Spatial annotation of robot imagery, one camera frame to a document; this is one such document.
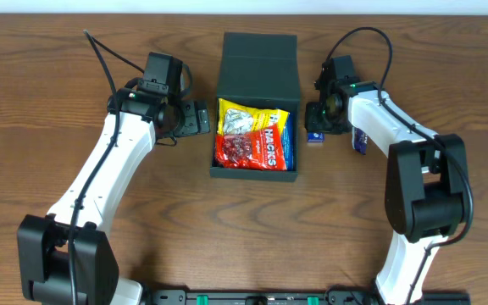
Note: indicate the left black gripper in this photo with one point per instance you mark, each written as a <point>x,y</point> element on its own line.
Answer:
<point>194,119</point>

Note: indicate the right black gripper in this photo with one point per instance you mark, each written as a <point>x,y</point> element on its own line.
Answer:
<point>313,117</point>

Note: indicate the blue Eclipse mint tin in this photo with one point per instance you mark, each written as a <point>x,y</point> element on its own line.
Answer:
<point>315,137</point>

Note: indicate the dark purple chocolate bar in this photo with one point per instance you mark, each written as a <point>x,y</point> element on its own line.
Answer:
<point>359,141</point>

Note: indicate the blue cookie pack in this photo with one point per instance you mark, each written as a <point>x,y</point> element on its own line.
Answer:
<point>288,143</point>

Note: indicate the red Hacks candy bag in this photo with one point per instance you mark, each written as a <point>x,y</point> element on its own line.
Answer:
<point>258,150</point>

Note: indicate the yellow Hacks candy bag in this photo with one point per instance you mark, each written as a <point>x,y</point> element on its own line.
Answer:
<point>236,119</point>

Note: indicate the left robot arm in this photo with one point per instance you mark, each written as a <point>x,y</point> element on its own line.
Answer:
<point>65,256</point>

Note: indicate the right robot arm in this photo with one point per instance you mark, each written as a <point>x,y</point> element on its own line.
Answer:
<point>426,188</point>

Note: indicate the dark green open box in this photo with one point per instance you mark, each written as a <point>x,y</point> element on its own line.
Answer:
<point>261,71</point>

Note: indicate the black mounting rail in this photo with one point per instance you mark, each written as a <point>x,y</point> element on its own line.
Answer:
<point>331,297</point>

